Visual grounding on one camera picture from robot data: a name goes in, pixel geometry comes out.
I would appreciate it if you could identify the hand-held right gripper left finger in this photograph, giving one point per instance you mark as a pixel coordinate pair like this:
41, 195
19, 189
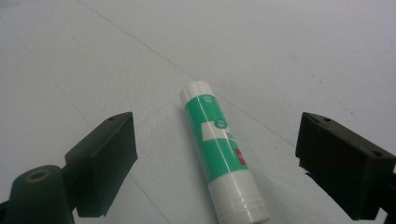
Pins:
102, 161

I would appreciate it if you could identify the white table board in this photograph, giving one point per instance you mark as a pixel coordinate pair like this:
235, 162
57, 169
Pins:
218, 40

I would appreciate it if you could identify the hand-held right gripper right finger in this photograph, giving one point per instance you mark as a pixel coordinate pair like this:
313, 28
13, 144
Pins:
345, 168

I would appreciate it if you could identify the small white bottle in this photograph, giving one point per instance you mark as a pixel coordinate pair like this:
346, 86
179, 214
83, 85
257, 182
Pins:
218, 149

